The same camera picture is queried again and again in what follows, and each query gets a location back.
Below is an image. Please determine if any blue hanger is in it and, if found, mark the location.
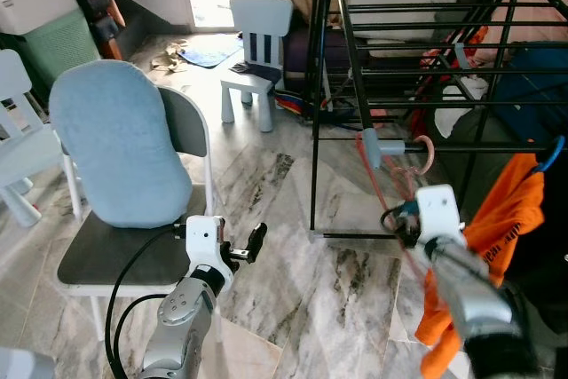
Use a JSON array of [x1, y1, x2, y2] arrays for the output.
[[531, 135, 566, 176]]

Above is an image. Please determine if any black metal drying rack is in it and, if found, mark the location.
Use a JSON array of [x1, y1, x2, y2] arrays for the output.
[[306, 0, 568, 240]]

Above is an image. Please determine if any orange shirt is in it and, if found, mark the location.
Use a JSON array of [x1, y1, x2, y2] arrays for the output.
[[415, 153, 547, 379]]

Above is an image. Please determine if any small white cloth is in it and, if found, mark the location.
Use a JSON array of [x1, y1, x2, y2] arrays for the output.
[[439, 75, 489, 138]]

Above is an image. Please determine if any grey white folding chair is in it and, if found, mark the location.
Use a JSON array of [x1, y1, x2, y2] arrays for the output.
[[56, 84, 218, 340]]

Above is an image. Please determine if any black hanging garment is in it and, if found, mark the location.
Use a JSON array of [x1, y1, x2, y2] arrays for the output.
[[524, 157, 568, 309]]

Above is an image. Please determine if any light blue chair cushion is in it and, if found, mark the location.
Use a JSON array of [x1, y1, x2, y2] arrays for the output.
[[49, 59, 194, 229]]

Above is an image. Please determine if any blue plastic case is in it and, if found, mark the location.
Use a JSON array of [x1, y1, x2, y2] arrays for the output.
[[497, 46, 568, 140]]

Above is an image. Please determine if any blue floor mat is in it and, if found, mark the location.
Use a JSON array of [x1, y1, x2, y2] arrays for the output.
[[177, 35, 242, 69]]

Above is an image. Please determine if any purple seat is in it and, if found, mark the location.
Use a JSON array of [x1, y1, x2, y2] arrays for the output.
[[275, 0, 336, 87]]

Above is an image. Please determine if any red garment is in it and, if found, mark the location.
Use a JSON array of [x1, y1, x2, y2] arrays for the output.
[[417, 26, 489, 136]]

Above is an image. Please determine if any white kid chair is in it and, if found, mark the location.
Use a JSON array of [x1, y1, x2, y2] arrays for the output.
[[0, 49, 76, 229], [220, 0, 294, 133]]

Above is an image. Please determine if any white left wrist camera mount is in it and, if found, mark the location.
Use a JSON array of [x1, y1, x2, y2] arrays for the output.
[[184, 215, 227, 272]]

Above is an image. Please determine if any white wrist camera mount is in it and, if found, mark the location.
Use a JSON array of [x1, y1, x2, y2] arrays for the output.
[[184, 215, 227, 272], [415, 184, 465, 247]]

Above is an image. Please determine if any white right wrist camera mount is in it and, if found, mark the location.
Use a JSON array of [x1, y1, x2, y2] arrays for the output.
[[415, 184, 465, 247]]

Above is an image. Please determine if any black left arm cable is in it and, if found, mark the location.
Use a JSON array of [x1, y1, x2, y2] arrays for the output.
[[105, 227, 189, 378]]

